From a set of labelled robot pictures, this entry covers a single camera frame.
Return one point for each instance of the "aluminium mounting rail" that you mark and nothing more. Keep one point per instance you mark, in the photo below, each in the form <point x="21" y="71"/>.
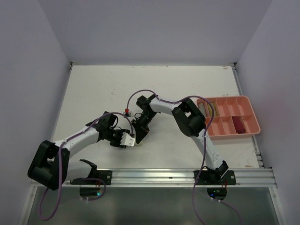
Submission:
<point x="249" y="177"/>

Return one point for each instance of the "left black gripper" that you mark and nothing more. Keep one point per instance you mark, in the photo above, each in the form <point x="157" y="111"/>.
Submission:
<point x="117" y="143"/>

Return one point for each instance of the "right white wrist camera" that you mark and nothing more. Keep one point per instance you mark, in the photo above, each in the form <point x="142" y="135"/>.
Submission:
<point x="128" y="113"/>

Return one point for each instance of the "grey and cream underwear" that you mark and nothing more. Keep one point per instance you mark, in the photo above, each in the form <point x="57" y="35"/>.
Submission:
<point x="202" y="109"/>

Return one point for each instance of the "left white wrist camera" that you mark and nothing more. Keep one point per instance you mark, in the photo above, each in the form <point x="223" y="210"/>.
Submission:
<point x="127" y="140"/>

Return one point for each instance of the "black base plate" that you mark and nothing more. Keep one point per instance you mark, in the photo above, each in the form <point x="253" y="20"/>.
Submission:
<point x="97" y="177"/>
<point x="220" y="176"/>

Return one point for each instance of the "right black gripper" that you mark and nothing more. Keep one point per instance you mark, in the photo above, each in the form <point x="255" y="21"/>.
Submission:
<point x="141" y="129"/>

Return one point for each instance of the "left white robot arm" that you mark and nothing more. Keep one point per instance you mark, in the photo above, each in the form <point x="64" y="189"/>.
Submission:
<point x="51" y="164"/>

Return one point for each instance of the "pink divided tray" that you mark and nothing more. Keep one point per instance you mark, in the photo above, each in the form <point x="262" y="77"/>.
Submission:
<point x="222" y="126"/>

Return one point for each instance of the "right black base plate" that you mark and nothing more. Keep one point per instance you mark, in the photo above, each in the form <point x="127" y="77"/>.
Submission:
<point x="220" y="176"/>

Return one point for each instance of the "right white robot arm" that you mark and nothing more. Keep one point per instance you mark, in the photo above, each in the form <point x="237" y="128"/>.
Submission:
<point x="191" y="123"/>

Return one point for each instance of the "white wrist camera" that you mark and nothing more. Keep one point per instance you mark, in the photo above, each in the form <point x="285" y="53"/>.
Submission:
<point x="127" y="140"/>
<point x="128" y="113"/>

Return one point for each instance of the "olive and cream underwear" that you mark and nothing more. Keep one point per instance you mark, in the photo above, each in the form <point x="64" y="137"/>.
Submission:
<point x="212" y="109"/>

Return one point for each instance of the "dark red rolled underwear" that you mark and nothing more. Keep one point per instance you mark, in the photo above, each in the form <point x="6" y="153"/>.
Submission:
<point x="238" y="124"/>

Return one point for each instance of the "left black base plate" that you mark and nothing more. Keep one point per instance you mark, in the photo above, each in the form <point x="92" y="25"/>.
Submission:
<point x="97" y="177"/>

